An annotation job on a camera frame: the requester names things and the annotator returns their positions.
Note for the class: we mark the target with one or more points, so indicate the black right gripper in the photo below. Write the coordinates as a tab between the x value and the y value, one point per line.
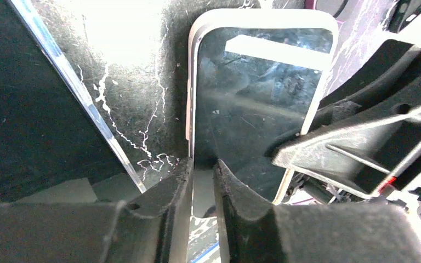
365	138

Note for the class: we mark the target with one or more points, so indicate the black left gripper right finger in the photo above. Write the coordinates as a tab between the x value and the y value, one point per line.
252	229

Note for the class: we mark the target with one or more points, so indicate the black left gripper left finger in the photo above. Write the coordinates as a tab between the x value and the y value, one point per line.
154	227

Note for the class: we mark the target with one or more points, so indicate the dark smartphone with light rim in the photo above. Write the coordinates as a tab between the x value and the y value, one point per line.
248	94

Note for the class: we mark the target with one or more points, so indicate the blue smartphone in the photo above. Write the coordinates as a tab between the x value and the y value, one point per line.
50	150

